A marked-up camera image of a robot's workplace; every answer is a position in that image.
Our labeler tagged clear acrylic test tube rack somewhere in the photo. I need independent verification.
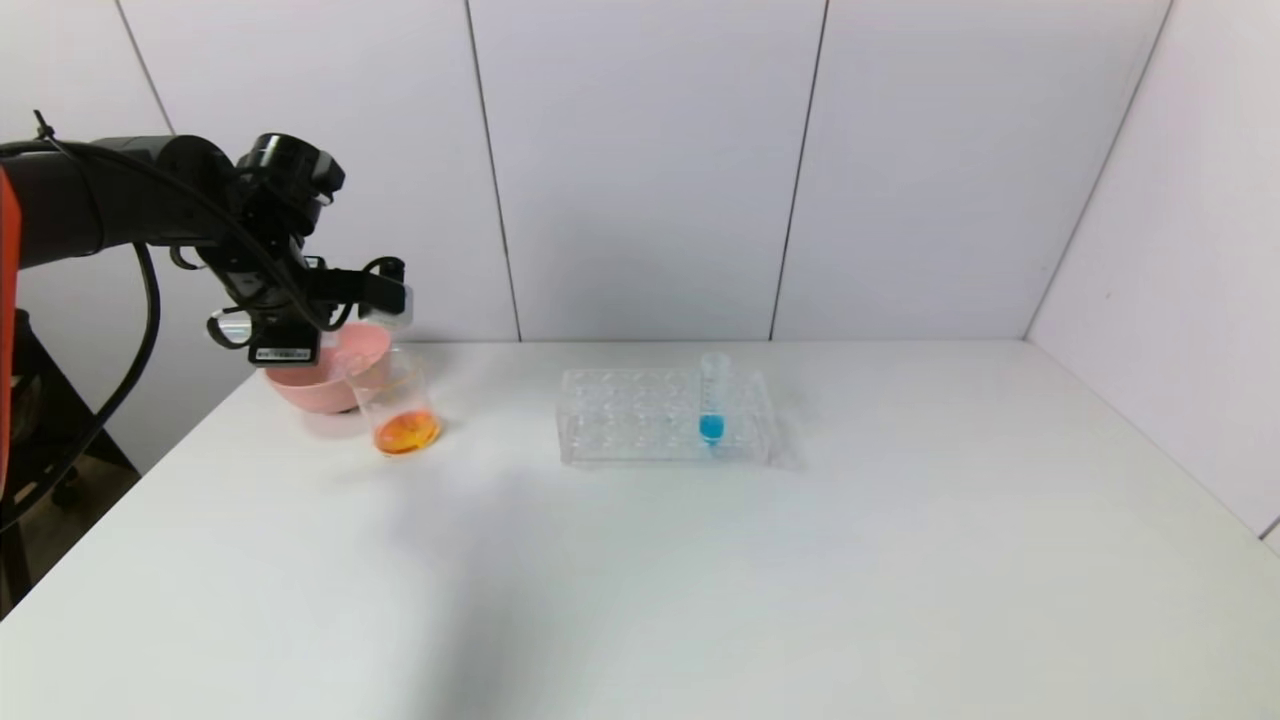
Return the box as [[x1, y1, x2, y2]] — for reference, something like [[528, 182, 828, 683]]
[[557, 367, 776, 468]]

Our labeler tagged test tube with blue pigment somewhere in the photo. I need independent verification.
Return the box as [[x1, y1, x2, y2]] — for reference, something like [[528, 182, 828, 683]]
[[698, 352, 728, 448]]

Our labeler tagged clear glass beaker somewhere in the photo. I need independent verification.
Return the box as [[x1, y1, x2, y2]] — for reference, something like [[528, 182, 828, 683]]
[[346, 345, 442, 459]]

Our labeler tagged pink plastic bowl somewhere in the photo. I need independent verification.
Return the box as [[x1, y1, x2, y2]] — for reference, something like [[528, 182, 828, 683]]
[[265, 322, 394, 415]]

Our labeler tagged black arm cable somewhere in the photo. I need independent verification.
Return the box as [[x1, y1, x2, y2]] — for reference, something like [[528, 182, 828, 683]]
[[0, 110, 401, 531]]

